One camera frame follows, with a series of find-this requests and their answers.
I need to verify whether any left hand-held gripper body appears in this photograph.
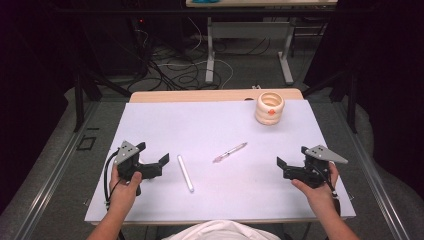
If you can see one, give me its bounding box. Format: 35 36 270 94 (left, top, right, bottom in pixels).
114 140 164 183

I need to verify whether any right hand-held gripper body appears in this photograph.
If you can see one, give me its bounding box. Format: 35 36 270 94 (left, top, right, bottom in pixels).
282 144 349 189

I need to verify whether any white pen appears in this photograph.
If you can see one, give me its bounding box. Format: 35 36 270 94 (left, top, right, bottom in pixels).
176 154 195 194

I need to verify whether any cream ribbed pen holder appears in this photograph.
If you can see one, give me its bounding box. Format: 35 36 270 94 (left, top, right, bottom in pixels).
254 91 286 127

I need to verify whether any person's right hand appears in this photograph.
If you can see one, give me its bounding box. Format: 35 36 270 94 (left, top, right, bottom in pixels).
291 161 340 212

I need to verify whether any person's left hand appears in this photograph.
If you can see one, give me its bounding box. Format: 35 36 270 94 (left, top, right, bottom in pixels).
108 164 144 216

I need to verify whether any clear pen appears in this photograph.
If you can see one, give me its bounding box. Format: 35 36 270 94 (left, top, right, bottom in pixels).
212 141 249 164

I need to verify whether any white table mat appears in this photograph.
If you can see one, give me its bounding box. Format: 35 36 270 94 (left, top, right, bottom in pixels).
84 99 357 224

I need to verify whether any black metal stand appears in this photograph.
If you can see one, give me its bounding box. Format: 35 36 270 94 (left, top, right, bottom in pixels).
300 67 360 135
73 65 132 133

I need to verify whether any wooden table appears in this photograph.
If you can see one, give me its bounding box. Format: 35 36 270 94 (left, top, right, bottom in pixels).
84 88 357 228

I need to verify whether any person's white shirt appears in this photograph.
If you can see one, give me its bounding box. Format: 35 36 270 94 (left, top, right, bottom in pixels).
161 219 282 240

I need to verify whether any black equipment box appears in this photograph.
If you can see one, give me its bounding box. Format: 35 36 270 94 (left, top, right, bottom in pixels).
81 15 150 78

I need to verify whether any dark curtain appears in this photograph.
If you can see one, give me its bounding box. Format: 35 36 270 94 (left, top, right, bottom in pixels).
302 0 424 201
0 0 79 214

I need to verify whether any white desk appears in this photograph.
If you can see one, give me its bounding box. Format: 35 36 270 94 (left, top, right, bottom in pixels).
185 0 339 86

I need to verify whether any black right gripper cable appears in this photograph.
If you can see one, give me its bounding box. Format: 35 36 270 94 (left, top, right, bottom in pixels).
313 164 342 216

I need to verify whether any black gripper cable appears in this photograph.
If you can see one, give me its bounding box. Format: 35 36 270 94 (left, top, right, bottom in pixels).
102 149 122 212
313 164 342 216

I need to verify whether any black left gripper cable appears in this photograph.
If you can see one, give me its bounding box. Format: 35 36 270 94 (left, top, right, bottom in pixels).
102 149 122 212

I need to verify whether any metal floor rail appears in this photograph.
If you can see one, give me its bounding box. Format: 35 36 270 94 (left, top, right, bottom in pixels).
332 100 412 240
12 100 102 240

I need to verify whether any tangle of black floor cables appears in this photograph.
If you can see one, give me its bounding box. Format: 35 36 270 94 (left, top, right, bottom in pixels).
131 19 234 93

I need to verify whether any white floor cable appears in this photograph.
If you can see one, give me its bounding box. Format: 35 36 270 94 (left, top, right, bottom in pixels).
155 16 235 90

